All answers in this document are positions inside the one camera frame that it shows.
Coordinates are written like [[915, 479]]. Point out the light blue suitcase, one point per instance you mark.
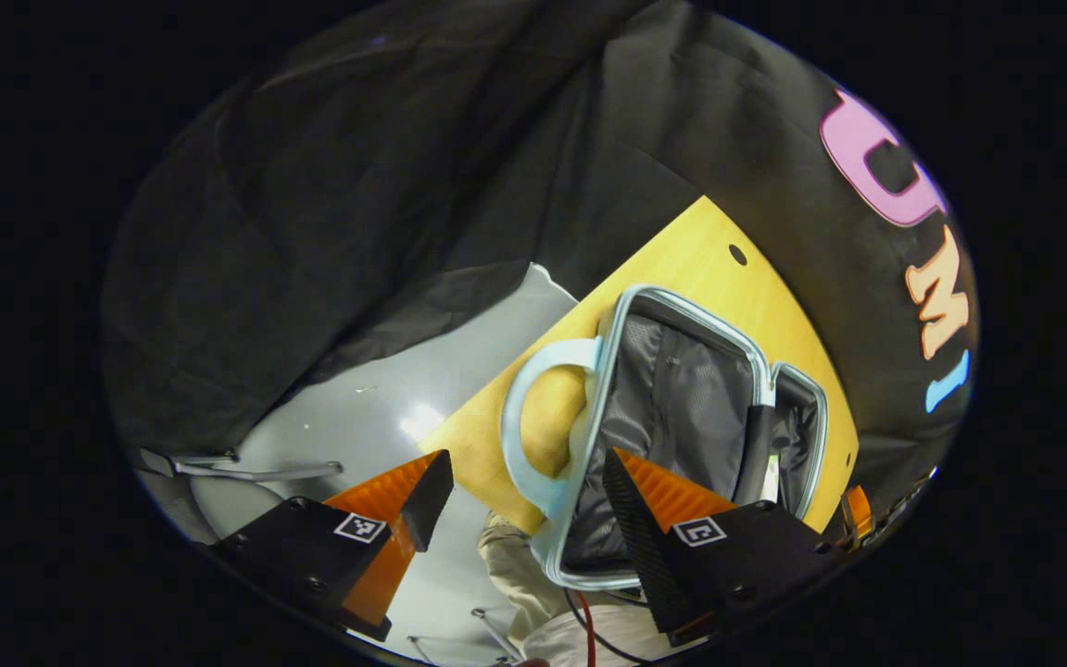
[[682, 398]]

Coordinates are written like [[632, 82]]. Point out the black backdrop cloth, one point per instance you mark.
[[385, 185]]

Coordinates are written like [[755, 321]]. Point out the grey metal leg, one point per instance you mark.
[[246, 473], [496, 635]]

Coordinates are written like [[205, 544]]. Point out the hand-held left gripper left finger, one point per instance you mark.
[[430, 500]]

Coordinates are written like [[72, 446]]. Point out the person's beige clothing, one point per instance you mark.
[[533, 593]]

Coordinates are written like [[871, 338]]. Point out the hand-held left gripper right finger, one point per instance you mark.
[[640, 542]]

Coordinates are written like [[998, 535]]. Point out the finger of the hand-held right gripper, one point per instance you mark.
[[858, 514]]

